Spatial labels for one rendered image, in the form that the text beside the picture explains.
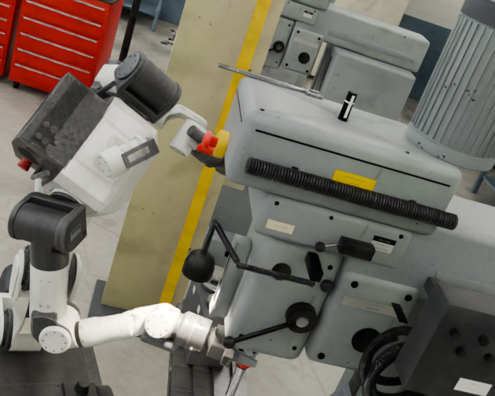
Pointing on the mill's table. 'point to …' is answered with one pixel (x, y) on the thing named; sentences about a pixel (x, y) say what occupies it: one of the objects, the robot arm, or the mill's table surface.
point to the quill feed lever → (298, 314)
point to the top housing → (332, 152)
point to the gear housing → (324, 226)
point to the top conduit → (350, 193)
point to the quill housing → (275, 295)
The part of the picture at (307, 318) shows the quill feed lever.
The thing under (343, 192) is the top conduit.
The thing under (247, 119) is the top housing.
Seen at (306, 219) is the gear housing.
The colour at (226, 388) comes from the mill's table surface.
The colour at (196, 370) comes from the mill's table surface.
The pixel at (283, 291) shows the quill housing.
